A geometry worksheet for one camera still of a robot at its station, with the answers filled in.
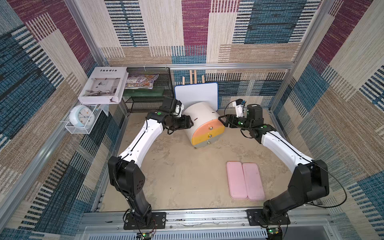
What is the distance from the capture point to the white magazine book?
72 cm

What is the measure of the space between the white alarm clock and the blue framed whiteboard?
512 mm

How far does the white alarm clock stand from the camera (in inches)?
24.8

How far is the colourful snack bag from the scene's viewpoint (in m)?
0.83

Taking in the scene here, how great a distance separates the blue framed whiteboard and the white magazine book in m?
0.35

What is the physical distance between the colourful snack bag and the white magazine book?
0.09 ft
